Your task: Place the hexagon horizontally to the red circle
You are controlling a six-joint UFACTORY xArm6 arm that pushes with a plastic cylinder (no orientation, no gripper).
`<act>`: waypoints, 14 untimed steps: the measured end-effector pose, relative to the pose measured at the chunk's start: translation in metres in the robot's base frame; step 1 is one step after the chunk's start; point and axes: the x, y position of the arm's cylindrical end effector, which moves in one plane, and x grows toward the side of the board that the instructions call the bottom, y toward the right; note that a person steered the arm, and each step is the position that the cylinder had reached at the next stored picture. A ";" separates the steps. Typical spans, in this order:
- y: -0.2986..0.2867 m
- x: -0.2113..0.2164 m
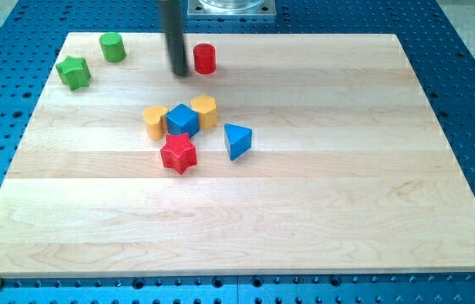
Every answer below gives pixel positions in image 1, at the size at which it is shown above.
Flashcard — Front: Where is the yellow hexagon block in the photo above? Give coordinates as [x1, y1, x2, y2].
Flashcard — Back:
[191, 95, 218, 130]

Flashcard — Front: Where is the blue triangle block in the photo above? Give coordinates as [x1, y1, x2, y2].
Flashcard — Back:
[224, 123, 252, 161]

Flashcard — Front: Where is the wooden board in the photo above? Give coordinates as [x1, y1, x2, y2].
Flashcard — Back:
[0, 32, 475, 278]

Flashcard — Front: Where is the red star block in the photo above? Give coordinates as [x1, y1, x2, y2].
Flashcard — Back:
[160, 133, 197, 175]

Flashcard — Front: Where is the blue cube block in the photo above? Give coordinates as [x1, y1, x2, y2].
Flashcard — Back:
[166, 104, 199, 137]

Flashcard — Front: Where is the yellow heart block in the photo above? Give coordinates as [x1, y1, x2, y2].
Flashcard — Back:
[143, 106, 169, 141]

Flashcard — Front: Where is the red cylinder block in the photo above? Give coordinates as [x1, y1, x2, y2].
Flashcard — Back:
[193, 43, 217, 74]

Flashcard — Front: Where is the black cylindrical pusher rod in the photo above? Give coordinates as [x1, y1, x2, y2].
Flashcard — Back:
[158, 0, 189, 77]

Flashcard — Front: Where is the green cylinder block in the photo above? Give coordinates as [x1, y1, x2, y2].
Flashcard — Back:
[99, 32, 127, 62]

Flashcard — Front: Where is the green star block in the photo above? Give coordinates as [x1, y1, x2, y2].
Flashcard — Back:
[56, 56, 91, 91]

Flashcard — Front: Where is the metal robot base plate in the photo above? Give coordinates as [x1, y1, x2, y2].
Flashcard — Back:
[186, 0, 277, 18]

